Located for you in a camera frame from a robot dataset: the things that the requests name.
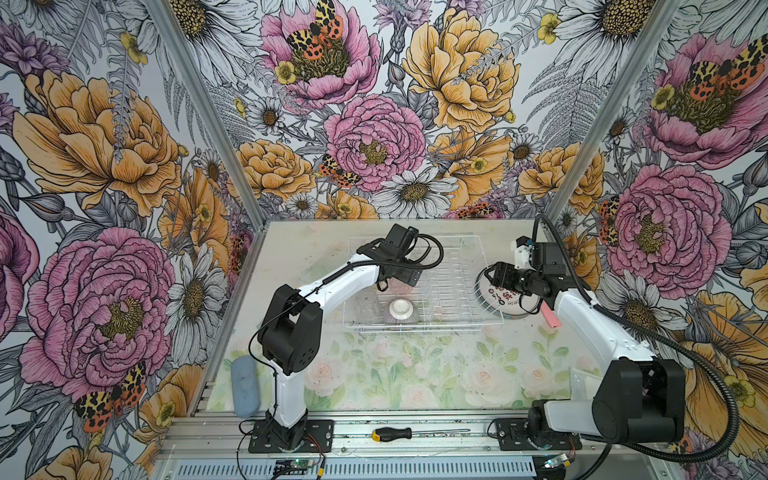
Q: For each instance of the blue grey sponge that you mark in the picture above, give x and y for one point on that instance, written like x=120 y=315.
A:
x=245 y=387

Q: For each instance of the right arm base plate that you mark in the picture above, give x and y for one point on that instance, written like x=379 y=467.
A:
x=515 y=434

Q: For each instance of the green circuit board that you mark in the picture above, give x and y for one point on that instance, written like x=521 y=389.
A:
x=294 y=467

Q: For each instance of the striped small bowl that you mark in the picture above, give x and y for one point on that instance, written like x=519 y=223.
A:
x=401 y=311

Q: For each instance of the pink glass cup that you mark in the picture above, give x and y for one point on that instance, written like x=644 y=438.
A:
x=399 y=289

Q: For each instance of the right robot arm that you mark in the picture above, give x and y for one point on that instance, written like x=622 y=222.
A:
x=640 y=398

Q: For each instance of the white vented panel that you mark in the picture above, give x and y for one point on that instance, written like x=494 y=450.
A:
x=510 y=467

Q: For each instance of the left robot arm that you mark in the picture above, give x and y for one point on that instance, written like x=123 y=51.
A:
x=291 y=331

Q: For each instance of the white square dish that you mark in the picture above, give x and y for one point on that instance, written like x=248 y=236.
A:
x=583 y=385

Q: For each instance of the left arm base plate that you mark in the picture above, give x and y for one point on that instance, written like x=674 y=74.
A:
x=309 y=436

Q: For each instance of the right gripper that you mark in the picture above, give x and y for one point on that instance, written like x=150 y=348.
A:
x=502 y=275

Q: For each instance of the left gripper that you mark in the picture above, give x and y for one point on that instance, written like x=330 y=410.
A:
x=408 y=276

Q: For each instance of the black yellow screwdriver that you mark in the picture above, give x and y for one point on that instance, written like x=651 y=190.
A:
x=390 y=434

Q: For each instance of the white wire dish rack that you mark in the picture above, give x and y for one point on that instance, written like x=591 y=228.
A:
x=444 y=296

